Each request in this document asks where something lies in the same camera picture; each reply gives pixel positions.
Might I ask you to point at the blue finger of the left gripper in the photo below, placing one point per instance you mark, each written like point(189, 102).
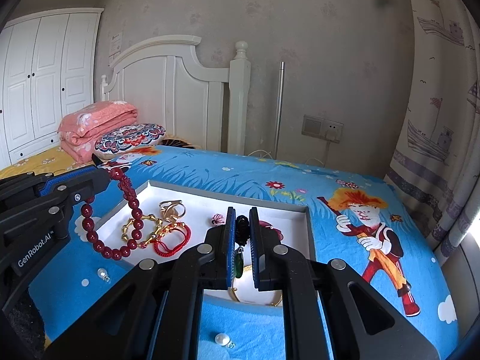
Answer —
point(68, 179)
point(88, 188)

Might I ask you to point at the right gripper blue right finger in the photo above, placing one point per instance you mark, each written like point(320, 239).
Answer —
point(256, 247)

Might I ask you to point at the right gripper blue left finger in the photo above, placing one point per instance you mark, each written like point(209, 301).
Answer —
point(228, 242)

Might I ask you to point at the red flower hair clip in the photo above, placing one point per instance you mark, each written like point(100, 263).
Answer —
point(270, 227)

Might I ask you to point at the pale jade pendant pink knot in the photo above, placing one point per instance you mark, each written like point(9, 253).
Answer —
point(218, 219)

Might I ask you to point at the black flower brooch gold clip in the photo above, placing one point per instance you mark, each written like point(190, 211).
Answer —
point(172, 210)

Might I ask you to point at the gold bangle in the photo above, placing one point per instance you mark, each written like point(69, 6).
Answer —
point(244, 291)

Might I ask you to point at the white pearl earring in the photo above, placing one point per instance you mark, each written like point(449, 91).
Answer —
point(224, 340)
point(103, 275)

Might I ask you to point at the yellow floral bed sheet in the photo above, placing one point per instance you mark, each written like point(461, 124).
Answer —
point(54, 160)

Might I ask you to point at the pink folded blanket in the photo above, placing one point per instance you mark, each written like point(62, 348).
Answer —
point(79, 130)

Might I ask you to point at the patterned round cushion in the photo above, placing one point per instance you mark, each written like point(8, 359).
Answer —
point(127, 138)

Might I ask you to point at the grey shallow tray box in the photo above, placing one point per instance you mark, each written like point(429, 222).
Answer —
point(292, 220)

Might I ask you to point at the white bed headboard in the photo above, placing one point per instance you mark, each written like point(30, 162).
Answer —
point(163, 78)

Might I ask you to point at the blue cartoon tablecloth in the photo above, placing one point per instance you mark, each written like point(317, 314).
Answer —
point(374, 290)

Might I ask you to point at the white wardrobe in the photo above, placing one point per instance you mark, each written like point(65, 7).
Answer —
point(47, 72)

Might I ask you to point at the silver metal pole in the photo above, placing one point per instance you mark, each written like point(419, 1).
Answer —
point(280, 92)

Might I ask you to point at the ship print curtain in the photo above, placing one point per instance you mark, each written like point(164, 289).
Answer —
point(435, 165)

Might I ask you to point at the wall socket with plug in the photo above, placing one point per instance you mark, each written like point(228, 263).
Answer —
point(322, 128)

